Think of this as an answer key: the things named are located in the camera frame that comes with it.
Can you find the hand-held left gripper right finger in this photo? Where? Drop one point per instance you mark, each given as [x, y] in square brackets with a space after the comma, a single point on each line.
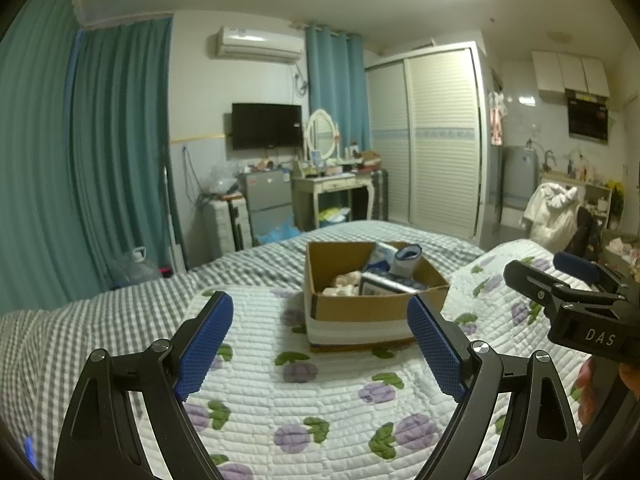
[435, 350]

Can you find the cardboard box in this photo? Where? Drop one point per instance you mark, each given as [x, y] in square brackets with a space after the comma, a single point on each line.
[360, 307]

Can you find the white air conditioner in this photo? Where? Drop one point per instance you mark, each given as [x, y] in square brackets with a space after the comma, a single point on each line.
[260, 45]

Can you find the teal curtain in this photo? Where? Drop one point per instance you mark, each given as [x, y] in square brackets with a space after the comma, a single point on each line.
[35, 160]
[125, 160]

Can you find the brown box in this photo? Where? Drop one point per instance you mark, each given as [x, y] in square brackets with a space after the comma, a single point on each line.
[370, 158]

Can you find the cream sock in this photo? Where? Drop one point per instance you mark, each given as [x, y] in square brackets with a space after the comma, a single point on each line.
[345, 282]

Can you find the light blue curtain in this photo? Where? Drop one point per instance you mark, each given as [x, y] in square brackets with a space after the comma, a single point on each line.
[337, 85]

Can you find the white suitcase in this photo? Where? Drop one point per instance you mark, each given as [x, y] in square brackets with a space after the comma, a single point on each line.
[222, 225]

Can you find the person's right hand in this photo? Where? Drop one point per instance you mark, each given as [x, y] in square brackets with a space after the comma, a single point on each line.
[582, 382]

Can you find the cream dressing table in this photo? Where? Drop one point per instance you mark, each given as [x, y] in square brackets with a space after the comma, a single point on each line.
[330, 185]

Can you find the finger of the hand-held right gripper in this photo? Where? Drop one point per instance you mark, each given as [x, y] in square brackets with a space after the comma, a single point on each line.
[575, 263]
[527, 277]

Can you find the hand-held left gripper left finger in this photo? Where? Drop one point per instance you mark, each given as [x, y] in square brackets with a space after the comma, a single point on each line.
[207, 345]

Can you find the blue plastic bag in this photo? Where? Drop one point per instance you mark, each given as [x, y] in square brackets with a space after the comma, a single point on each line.
[277, 232]

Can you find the clear plastic bag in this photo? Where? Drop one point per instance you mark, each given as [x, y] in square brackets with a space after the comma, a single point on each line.
[222, 177]

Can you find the white wall cabinets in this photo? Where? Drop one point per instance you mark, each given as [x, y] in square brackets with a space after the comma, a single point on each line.
[570, 72]

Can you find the hanging pink clothes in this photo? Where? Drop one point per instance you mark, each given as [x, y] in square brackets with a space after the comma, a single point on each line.
[496, 120]

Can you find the white louvred wardrobe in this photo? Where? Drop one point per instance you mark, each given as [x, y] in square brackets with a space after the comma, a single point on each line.
[435, 150]

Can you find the clear water jug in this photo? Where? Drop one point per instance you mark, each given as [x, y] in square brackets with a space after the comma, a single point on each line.
[132, 270]

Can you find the black range hood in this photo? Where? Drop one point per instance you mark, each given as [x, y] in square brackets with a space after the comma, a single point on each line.
[587, 117]

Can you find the small white tissue pack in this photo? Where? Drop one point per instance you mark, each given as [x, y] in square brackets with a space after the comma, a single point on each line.
[380, 255]

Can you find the yellow flowers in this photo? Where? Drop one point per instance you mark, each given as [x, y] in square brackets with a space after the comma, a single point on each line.
[617, 192]

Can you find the yellow bag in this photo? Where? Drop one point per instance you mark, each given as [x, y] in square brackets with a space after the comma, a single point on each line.
[334, 216]

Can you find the dark floral garment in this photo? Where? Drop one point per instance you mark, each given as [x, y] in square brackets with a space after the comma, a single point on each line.
[585, 235]

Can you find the white jacket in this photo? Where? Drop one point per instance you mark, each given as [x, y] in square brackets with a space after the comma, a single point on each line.
[550, 215]

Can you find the grey gingham bedsheet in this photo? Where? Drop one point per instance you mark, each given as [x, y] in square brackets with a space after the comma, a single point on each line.
[100, 320]

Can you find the silver washing machine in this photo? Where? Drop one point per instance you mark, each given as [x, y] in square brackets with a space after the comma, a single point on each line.
[520, 180]

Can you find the white sock with blue cuff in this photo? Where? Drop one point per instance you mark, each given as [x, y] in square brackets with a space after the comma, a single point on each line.
[406, 260]

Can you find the silver small fridge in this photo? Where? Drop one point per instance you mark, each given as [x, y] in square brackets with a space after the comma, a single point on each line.
[265, 195]

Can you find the white oval mirror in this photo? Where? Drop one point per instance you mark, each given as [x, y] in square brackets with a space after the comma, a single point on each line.
[322, 132]

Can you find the white pole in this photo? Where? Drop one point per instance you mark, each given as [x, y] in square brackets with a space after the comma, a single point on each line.
[172, 220]

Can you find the black wall television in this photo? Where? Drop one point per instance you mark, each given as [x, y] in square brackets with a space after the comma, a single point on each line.
[267, 126]

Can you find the floral quilted bed cover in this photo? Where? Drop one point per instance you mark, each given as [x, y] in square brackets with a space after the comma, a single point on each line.
[325, 400]

